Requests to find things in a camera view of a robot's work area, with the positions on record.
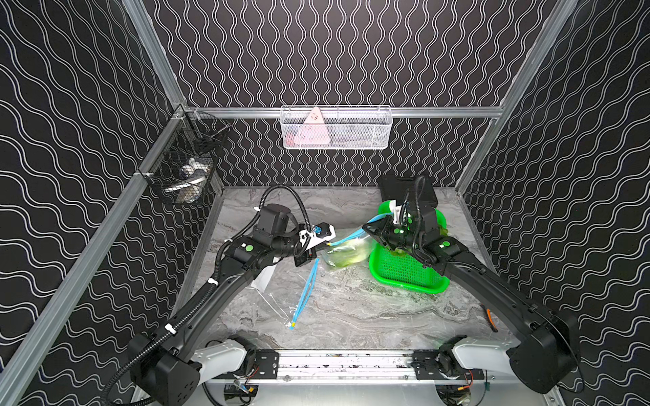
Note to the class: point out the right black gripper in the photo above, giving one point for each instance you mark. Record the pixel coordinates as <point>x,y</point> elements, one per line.
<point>381,233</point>

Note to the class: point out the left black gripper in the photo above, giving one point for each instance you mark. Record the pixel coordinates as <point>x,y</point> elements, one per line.
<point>306,255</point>

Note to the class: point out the clear zip-top bag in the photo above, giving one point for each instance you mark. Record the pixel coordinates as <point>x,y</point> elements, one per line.
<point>286,289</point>
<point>357,238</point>

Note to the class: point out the cabbage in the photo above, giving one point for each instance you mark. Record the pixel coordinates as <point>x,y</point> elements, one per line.
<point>345,256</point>

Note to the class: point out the green plastic basket tray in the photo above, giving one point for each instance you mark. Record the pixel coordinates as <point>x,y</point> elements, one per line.
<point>400,270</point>

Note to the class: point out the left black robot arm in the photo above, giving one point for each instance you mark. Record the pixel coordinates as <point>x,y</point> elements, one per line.
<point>169,365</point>

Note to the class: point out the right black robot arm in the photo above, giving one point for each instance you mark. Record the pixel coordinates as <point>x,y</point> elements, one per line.
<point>549,341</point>

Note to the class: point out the black plastic case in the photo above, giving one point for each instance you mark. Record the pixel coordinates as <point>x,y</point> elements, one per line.
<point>394,188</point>

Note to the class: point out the pink triangular packet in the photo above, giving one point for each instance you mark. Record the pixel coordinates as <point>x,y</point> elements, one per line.
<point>313,131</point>

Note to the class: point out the crumpled items in black basket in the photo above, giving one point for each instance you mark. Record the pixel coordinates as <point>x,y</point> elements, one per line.
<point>193,179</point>

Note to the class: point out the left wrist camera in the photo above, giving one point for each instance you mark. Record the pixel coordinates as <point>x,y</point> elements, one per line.
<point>317,235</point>

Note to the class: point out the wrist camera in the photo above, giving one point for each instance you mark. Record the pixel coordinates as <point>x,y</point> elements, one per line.
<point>317,235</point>
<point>396,212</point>

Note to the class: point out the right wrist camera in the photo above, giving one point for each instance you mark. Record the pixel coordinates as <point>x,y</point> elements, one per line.
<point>396,212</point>

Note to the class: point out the white wire wall basket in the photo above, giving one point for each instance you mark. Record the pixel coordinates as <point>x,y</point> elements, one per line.
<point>350,127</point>

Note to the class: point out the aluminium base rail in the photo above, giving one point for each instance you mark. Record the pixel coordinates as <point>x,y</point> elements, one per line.
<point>469,361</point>

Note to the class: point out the black wire wall basket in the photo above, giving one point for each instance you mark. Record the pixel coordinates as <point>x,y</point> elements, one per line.
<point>197,135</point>

